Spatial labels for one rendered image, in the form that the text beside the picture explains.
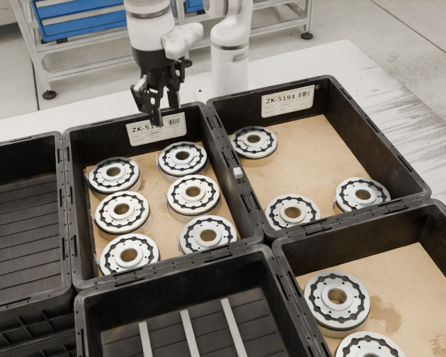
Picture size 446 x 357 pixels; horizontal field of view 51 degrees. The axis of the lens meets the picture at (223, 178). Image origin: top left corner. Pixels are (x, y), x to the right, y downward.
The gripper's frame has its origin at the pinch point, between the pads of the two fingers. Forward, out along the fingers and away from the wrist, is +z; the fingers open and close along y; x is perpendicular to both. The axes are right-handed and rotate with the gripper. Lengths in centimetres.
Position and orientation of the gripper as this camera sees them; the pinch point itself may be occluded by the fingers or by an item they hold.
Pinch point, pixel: (165, 110)
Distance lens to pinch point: 87.0
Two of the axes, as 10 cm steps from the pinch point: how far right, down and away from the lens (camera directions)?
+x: 8.9, 2.9, -3.6
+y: -4.6, 6.4, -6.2
